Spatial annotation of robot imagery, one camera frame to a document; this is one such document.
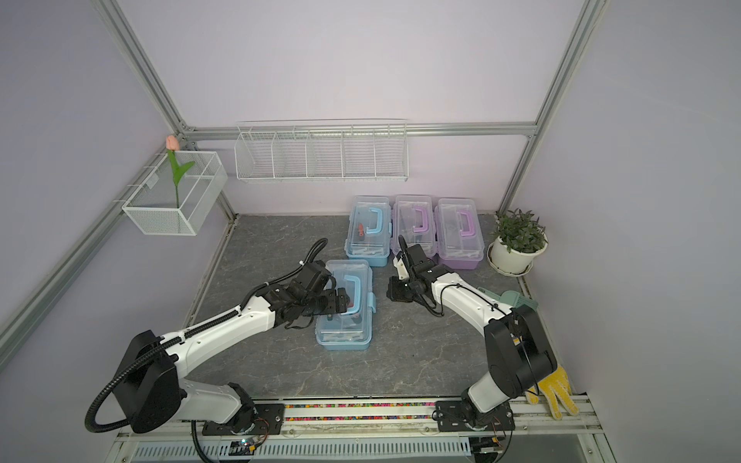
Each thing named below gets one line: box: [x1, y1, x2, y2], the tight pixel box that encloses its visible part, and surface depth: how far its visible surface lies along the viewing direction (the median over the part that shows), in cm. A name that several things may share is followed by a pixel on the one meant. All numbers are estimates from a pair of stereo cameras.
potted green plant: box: [486, 208, 549, 277], surface depth 95 cm
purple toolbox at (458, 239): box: [434, 197, 486, 271], surface depth 102 cm
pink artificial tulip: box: [165, 135, 195, 209], surface depth 87 cm
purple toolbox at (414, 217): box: [391, 194, 437, 258], surface depth 108 cm
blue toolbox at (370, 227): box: [344, 195, 392, 268], surface depth 106 cm
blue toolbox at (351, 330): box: [314, 258, 377, 352], surface depth 82 cm
